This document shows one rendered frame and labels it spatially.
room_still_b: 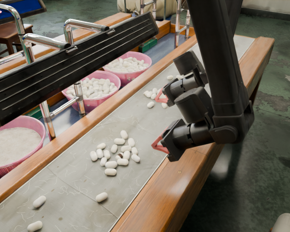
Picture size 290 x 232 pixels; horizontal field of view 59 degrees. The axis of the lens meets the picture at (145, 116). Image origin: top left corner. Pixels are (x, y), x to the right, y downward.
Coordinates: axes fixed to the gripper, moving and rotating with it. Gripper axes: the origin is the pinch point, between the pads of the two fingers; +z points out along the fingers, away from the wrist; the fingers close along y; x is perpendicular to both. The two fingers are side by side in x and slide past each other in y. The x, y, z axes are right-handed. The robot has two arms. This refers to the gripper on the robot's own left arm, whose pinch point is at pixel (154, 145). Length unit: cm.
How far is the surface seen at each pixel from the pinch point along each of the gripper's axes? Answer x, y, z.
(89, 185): 0.4, 12.9, 18.2
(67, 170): -5.7, 12.0, 25.7
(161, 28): -32, -121, 55
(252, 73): 14, -78, -2
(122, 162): 1.6, 2.0, 14.3
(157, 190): 10.2, 6.2, 2.5
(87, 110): -16, -20, 44
